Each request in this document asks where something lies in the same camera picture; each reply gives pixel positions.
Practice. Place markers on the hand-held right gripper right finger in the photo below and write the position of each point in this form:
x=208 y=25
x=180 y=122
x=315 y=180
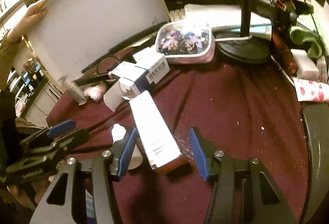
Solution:
x=198 y=154

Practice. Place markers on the brown bottle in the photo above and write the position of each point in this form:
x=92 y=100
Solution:
x=284 y=51

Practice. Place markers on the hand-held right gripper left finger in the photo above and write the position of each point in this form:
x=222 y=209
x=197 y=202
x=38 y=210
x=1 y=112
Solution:
x=128 y=154

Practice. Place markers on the blue book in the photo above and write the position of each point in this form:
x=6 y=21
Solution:
x=259 y=29

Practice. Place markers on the black folding magnifier loupe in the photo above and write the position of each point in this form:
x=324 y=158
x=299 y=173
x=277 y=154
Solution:
x=92 y=80

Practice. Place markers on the long white box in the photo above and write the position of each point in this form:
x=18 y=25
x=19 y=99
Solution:
x=154 y=128

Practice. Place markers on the pink bubble wrap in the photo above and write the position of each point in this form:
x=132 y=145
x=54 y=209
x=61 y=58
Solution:
x=95 y=92

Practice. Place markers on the red flowered white packet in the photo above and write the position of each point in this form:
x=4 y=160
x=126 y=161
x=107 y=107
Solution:
x=311 y=90

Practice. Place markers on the large white flat panel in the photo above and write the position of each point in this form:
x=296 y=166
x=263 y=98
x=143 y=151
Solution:
x=97 y=15

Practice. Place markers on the person's left hand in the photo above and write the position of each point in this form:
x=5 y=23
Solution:
x=23 y=193

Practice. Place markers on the white lower kitchen cabinets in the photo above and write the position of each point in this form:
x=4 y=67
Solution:
x=46 y=100

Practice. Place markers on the green cloth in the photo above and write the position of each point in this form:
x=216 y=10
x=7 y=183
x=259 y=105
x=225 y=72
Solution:
x=308 y=38

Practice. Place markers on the small white carton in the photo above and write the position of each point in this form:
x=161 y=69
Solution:
x=144 y=54

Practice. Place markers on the white paper stack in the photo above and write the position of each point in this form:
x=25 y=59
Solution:
x=216 y=15

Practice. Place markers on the clear plastic tube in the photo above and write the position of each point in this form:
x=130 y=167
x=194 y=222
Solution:
x=73 y=90

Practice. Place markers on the cluttered black kitchen counter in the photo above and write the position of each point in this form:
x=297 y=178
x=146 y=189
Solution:
x=25 y=80

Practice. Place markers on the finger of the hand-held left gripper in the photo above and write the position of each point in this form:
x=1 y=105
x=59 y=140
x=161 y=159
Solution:
x=73 y=139
x=61 y=127

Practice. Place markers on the small white dropper bottle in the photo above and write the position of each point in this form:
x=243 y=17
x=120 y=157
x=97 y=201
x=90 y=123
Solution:
x=118 y=132

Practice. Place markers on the white keyboard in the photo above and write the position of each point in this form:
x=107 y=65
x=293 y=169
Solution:
x=177 y=15

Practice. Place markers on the white blue barcode carton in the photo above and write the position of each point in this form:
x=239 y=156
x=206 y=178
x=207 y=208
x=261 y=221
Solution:
x=151 y=72

